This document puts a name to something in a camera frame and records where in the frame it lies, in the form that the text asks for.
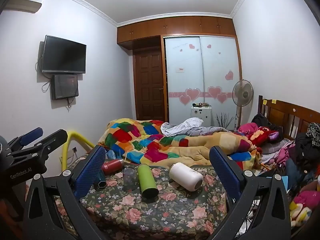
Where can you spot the green cup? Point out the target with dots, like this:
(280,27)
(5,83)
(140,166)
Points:
(147,180)

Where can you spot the red plush toy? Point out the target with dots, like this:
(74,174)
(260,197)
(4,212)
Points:
(260,133)

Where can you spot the black wall television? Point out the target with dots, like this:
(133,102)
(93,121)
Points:
(64,55)

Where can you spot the small wall monitor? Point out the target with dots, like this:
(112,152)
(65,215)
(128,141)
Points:
(65,86)

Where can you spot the grey checked cloth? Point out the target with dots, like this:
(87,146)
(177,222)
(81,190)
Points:
(185,126)

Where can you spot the yellow and white toy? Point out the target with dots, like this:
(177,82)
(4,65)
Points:
(300,212)

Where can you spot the black backpack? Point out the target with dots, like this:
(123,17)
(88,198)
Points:
(260,120)

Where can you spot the clear glass cup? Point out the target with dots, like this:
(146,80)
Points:
(130,178)

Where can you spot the blue cloth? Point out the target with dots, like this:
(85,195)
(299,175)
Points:
(113,153)

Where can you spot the brown wooden door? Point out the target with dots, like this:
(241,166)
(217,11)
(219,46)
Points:
(150,85)

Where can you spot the yellow tube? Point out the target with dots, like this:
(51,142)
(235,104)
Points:
(75,136)

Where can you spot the wall air conditioner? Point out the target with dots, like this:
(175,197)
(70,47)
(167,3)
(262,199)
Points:
(25,5)

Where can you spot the standing fan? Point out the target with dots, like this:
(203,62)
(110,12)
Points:
(242,92)

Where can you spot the red cup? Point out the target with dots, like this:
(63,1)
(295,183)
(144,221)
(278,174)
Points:
(112,167)

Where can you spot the colourful patchwork blanket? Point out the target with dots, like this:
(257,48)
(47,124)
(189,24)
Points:
(150,142)

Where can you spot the small white cabinet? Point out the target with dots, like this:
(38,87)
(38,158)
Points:
(201,113)

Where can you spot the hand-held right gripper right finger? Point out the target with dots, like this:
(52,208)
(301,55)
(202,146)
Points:
(225,173)

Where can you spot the wooden headboard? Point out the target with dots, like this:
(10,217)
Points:
(287,115)

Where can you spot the white cup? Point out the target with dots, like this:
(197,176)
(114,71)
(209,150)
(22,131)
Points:
(186,176)

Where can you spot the pile of dark clothes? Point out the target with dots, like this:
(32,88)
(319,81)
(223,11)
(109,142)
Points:
(306,145)

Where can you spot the pink plush toy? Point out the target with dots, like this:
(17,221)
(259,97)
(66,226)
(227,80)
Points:
(307,197)

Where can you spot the dried twigs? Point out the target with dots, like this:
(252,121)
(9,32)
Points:
(225,121)

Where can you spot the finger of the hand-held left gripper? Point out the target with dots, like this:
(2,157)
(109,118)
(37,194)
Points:
(53,138)
(31,135)

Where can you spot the wardrobe with heart stickers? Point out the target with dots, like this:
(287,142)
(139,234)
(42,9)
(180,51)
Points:
(200,75)

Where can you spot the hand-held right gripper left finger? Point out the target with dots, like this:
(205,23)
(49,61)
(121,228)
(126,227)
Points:
(90,171)

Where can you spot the dark teal cup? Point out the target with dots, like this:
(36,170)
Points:
(100,181)

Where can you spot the pink clothing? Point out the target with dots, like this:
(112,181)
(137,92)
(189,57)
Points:
(246,128)

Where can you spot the wooden overhead cabinet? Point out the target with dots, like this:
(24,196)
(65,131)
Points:
(175,27)

